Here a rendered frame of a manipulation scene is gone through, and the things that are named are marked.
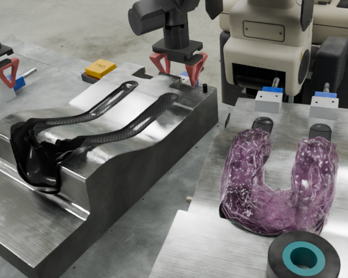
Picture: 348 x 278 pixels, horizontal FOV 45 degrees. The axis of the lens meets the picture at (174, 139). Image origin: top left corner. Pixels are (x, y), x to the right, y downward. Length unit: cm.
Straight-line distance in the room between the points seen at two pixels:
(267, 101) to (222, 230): 36
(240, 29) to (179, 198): 65
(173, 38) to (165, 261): 54
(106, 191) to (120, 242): 9
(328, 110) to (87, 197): 48
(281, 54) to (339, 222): 67
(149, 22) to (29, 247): 49
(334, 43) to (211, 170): 80
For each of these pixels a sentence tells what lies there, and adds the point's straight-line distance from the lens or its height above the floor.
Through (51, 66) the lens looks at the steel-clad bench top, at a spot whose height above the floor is 80.
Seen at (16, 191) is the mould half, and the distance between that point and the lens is 79.
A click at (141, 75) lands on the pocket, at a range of 101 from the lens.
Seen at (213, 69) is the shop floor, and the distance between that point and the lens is 278.
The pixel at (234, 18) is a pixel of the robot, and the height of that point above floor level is 87.
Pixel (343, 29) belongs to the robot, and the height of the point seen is 76.
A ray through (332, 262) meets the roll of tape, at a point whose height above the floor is 95.
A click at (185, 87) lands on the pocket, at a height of 87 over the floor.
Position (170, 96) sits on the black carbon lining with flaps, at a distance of 89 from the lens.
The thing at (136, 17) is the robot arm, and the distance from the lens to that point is 89.
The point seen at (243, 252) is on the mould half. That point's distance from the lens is 56.
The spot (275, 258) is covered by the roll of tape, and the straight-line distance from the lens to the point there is 52.
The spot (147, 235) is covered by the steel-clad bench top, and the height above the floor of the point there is 80.
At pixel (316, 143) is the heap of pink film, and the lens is 72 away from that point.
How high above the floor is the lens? 136
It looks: 38 degrees down
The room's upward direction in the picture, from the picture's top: 7 degrees counter-clockwise
